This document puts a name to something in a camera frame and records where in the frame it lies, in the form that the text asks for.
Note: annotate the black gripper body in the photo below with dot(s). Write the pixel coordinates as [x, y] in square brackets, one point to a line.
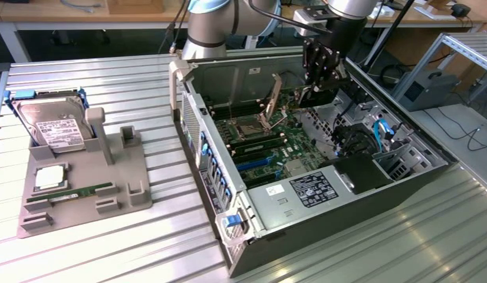
[347, 35]

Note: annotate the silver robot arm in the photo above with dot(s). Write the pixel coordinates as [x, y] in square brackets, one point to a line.
[205, 29]

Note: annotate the black slanted pole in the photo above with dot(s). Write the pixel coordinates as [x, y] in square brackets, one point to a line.
[388, 32]

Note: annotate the small white box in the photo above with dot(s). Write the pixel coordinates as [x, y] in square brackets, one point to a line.
[385, 11]

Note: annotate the grey metal disk bay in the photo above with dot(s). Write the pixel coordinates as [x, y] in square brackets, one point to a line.
[325, 126]

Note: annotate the white wedge stand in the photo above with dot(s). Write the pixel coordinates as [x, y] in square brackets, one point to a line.
[431, 12]

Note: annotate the green motherboard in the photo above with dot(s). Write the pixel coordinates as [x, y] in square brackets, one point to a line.
[293, 141]

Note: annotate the grey machine box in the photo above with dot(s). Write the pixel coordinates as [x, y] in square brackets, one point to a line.
[427, 91]

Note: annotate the CPU socket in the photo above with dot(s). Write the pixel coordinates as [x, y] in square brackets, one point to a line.
[248, 129]

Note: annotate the black power adapter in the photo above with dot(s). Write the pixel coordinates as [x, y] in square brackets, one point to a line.
[460, 10]

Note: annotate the installed green RAM stick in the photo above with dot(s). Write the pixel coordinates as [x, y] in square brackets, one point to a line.
[259, 148]

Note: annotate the silver chipset heatsink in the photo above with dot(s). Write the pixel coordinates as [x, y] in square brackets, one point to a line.
[297, 168]

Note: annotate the blue expansion slot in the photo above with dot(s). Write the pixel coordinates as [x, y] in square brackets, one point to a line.
[252, 165]

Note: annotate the slotted metal disk bay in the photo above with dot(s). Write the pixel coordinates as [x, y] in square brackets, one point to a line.
[404, 165]

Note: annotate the blue card retention clip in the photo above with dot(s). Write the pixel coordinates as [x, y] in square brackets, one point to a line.
[223, 185]
[213, 164]
[227, 197]
[219, 175]

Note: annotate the grey power supply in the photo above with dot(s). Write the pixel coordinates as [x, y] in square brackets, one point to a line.
[289, 206]

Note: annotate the wooden box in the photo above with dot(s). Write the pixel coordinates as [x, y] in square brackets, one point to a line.
[136, 7]

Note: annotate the open black PC case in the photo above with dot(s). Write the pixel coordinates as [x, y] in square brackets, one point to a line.
[345, 224]

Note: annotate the blue case latch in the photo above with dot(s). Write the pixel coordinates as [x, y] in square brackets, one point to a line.
[232, 221]

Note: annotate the silver hard disk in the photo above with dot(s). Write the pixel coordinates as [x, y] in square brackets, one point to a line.
[49, 123]

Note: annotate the grey plastic parts rack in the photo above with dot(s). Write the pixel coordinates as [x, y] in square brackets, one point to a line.
[85, 188]

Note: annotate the green loose RAM stick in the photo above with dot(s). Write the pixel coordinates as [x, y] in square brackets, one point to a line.
[85, 191]

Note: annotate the silver CPU chip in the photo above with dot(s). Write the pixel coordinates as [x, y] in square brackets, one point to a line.
[49, 178]

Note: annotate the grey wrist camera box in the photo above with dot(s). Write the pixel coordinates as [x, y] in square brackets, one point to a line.
[305, 17]

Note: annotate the wooden desk white frame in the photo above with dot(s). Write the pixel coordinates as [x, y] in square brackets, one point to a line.
[43, 13]
[435, 22]

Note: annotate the aluminium profile frame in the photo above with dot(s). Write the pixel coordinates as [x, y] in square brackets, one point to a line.
[475, 44]

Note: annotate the black plastic duct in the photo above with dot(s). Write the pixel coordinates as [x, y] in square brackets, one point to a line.
[360, 174]

